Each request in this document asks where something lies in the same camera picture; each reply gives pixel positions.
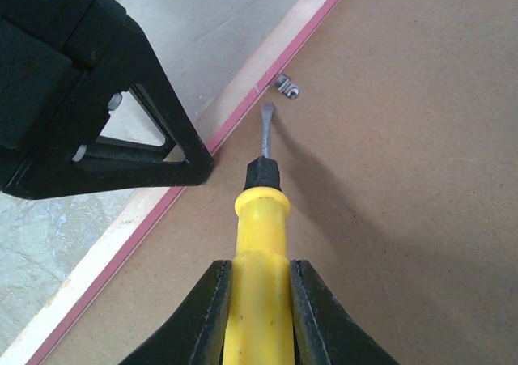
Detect yellow handled screwdriver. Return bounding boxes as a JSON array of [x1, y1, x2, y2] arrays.
[[223, 102, 295, 364]]

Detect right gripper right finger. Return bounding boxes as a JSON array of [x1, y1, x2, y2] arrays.
[[290, 260, 397, 364]]

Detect brown frame backing board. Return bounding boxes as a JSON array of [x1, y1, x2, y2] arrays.
[[42, 0, 518, 365]]

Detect metal frame retaining clip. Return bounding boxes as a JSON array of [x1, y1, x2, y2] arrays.
[[274, 74, 300, 100]]

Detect pink wooden picture frame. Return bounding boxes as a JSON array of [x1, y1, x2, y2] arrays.
[[1, 0, 338, 364]]

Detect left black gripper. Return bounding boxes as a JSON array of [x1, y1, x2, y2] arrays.
[[0, 0, 134, 200]]

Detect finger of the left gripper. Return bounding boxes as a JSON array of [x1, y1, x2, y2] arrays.
[[70, 16, 214, 198]]

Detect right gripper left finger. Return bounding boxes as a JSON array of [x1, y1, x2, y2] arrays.
[[121, 260, 231, 365]]

